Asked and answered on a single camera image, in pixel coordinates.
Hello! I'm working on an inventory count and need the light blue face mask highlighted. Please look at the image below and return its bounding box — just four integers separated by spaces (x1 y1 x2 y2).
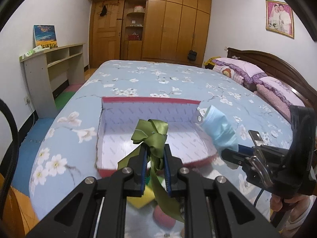
200 105 239 154

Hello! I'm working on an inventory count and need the pink round sponge puff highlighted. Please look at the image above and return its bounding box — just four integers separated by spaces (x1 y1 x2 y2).
153 205 176 229

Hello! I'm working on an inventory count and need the yellow sponge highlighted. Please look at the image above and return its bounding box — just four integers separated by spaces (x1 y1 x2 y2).
127 186 155 209

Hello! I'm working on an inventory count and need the green satin ribbon bow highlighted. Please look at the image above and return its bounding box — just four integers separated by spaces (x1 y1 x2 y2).
118 119 184 222

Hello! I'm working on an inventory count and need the person's right hand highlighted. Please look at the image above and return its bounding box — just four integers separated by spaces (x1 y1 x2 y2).
269 192 317 231

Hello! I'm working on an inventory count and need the purple frilled pillow near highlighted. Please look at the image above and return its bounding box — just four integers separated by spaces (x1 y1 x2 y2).
255 76 305 122

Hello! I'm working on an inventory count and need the purple frilled pillow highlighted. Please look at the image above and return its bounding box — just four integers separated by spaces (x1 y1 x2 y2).
255 76 305 122
212 58 267 84

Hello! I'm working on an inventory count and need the purple frilled pillow far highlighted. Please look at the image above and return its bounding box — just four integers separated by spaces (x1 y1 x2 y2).
212 58 267 84

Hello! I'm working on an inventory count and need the dark wooden headboard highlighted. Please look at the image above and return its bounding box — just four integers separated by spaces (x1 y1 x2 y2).
227 48 316 110

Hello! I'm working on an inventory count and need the red cardboard box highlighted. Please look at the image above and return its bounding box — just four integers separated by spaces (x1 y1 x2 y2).
96 97 217 177

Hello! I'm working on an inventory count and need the yellow plush toy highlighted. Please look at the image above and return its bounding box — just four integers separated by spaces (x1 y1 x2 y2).
203 57 220 68

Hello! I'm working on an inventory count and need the black hanging bag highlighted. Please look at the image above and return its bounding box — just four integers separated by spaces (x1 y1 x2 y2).
187 50 197 61

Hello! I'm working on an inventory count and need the framed wedding photo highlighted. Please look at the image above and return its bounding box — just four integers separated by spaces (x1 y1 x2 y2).
265 0 294 39

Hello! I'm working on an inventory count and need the beige shelf desk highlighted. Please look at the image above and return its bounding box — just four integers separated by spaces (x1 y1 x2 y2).
20 44 85 118

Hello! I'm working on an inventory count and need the wooden wardrobe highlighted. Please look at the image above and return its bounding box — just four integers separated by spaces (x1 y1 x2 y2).
85 0 213 68

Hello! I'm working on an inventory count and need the green white box on desk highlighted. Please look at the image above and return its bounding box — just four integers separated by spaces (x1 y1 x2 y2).
19 45 49 61

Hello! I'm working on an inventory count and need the wooden door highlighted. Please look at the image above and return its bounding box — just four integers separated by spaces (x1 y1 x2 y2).
89 0 125 68

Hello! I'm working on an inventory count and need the blue landscape painting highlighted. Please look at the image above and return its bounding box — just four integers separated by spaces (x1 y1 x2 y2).
33 25 57 48

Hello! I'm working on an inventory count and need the black cable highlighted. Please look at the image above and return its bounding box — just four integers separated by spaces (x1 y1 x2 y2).
0 99 20 219

